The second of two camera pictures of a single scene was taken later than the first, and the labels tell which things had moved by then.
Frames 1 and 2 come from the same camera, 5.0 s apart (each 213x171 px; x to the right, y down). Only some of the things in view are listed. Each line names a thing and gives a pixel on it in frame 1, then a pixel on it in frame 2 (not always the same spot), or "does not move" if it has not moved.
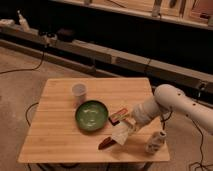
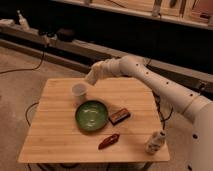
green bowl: x=91 y=115 does not move
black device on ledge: x=65 y=35 does not move
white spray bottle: x=23 y=21 does not move
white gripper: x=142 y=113 -> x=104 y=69
